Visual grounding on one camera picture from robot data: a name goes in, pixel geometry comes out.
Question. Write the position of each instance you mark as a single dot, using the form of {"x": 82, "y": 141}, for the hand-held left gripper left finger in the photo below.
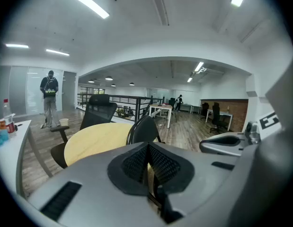
{"x": 133, "y": 168}

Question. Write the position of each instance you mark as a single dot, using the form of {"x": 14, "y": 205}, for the orange container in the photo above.
{"x": 2, "y": 124}

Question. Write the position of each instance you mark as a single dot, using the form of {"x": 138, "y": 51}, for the clear bottle with red label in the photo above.
{"x": 9, "y": 122}

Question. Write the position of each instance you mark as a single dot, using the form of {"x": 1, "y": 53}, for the white table with wooden top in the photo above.
{"x": 161, "y": 107}

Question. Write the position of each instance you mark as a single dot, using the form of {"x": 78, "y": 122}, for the blue cloth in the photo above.
{"x": 0, "y": 137}

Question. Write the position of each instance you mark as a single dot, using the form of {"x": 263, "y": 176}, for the black folding chair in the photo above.
{"x": 144, "y": 129}

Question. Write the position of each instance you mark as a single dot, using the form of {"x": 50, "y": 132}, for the frosted glass partition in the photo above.
{"x": 32, "y": 91}

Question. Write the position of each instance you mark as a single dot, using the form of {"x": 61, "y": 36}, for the green potted plant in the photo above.
{"x": 123, "y": 112}

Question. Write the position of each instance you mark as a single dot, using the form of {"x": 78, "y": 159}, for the black metal railing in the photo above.
{"x": 136, "y": 104}

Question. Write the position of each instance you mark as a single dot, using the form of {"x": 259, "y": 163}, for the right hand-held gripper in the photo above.
{"x": 222, "y": 148}

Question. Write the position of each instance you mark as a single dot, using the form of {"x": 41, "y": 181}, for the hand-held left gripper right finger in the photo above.
{"x": 168, "y": 169}

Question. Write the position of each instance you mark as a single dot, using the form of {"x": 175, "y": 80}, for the white bucket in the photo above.
{"x": 64, "y": 122}

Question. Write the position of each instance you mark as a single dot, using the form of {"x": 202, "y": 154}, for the round wooden table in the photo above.
{"x": 94, "y": 141}

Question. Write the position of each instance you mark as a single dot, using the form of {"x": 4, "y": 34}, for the black mesh office chair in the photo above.
{"x": 99, "y": 112}

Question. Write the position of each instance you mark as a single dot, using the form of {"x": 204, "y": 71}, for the white desk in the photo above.
{"x": 9, "y": 155}
{"x": 225, "y": 114}

